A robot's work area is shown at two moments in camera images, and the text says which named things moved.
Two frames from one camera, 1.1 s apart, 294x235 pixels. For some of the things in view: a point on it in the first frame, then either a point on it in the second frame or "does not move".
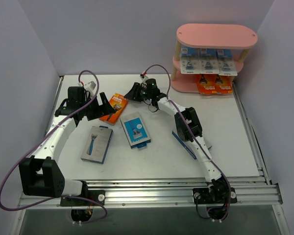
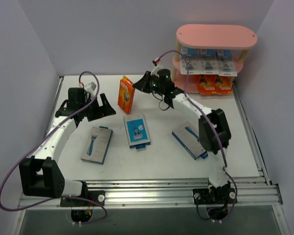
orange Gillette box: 208,83 does not move
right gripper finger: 134,93 → 145,83
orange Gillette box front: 224,84 does not move
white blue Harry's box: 135,130 does not move
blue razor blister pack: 208,61 does not move
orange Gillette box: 119,102 → 126,95
